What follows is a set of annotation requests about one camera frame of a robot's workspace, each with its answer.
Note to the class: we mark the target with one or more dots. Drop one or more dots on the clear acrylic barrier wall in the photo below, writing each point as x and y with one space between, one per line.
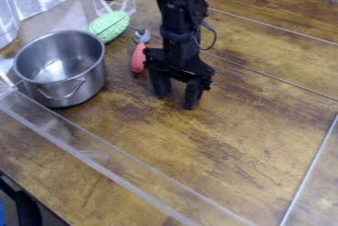
247 160

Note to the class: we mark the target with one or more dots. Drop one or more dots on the stainless steel pot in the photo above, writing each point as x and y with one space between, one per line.
62 68

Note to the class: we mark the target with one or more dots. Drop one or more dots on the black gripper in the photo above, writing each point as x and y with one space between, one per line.
177 61

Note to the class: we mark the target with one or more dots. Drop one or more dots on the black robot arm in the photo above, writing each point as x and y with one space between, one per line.
183 15

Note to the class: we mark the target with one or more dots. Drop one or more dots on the green knitted toy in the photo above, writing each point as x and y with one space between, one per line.
110 25

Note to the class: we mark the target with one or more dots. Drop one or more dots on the pink handled metal spoon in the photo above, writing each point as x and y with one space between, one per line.
142 37

